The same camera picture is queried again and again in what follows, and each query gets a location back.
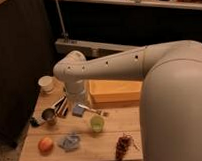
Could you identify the dark metal cup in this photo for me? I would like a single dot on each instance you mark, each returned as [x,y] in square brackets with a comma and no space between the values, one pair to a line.
[49,116]

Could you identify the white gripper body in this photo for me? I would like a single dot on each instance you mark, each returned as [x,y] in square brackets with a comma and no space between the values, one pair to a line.
[77,94]

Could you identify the green plastic cup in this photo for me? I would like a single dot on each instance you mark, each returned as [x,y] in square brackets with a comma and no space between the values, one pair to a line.
[97,123]

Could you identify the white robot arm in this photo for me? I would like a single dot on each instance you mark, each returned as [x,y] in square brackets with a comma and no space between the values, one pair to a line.
[171,98]

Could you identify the brown pine cone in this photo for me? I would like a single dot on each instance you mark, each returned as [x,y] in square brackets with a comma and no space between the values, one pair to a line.
[122,146]

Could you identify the small metal brush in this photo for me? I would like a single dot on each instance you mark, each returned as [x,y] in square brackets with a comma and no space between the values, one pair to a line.
[99,112]

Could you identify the red apple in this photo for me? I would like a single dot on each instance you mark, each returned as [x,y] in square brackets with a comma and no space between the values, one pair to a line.
[46,144]

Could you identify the blue sponge block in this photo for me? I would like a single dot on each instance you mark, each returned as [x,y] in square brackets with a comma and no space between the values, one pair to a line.
[78,110]

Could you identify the yellow plastic bin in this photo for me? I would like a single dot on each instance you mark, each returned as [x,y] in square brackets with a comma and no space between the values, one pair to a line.
[102,91]

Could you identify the striped brown box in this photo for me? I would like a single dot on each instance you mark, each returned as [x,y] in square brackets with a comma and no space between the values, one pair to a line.
[62,108]

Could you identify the white paper cup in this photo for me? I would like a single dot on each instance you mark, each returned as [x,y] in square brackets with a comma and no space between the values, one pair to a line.
[46,83]

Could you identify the wooden table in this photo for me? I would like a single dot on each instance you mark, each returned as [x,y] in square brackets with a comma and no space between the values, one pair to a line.
[123,119]

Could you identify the crumpled blue cloth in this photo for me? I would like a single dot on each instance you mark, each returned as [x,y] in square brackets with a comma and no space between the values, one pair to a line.
[69,142]

